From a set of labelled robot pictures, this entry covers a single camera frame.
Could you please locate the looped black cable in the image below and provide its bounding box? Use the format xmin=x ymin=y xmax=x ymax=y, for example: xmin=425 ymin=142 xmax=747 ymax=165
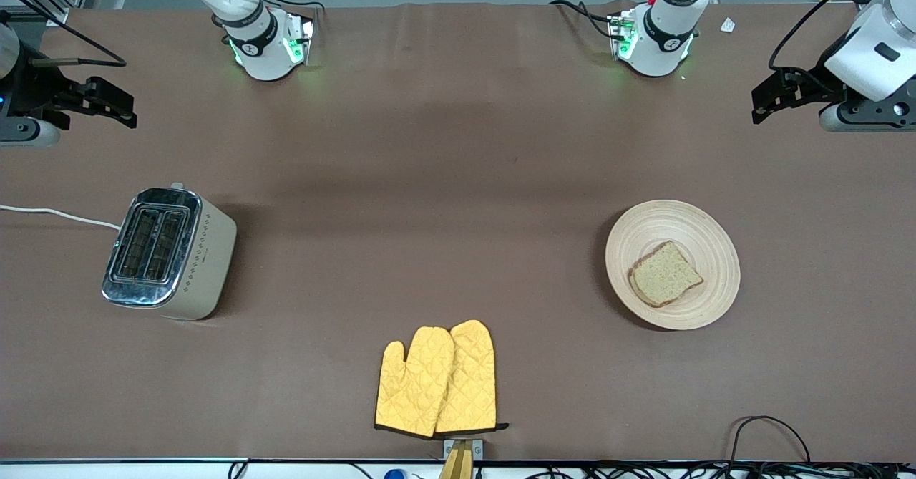
xmin=729 ymin=416 xmax=813 ymax=465

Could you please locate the black cable bundle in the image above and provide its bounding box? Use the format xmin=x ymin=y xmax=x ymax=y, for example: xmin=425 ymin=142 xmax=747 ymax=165
xmin=530 ymin=461 xmax=916 ymax=479

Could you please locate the white toaster power cable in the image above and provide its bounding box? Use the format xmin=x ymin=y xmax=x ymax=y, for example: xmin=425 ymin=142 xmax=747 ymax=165
xmin=0 ymin=204 xmax=122 ymax=232

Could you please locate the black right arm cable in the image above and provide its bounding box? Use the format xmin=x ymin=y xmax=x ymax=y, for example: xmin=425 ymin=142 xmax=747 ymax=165
xmin=0 ymin=0 xmax=128 ymax=68

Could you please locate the round wooden plate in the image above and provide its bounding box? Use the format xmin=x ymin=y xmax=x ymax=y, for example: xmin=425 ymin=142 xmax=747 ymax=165
xmin=605 ymin=200 xmax=741 ymax=332

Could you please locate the yellow quilted oven mitt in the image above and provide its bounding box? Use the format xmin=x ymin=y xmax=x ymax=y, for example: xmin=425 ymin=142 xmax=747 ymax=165
xmin=435 ymin=319 xmax=510 ymax=437
xmin=374 ymin=326 xmax=456 ymax=439

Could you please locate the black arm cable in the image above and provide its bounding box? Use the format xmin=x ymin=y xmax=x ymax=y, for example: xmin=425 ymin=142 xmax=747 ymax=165
xmin=0 ymin=0 xmax=128 ymax=68
xmin=769 ymin=0 xmax=906 ymax=72

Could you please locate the small metal bracket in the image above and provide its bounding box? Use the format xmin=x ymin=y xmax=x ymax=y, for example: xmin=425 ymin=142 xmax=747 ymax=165
xmin=443 ymin=439 xmax=485 ymax=461

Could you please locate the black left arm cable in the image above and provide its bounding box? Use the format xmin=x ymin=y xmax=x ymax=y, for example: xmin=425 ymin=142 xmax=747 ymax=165
xmin=769 ymin=0 xmax=906 ymax=72

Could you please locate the brown toast slice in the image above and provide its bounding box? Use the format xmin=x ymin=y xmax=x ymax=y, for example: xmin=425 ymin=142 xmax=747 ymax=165
xmin=628 ymin=241 xmax=705 ymax=309

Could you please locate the silver beige toaster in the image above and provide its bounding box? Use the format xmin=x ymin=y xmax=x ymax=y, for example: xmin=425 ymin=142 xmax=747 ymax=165
xmin=101 ymin=182 xmax=238 ymax=321

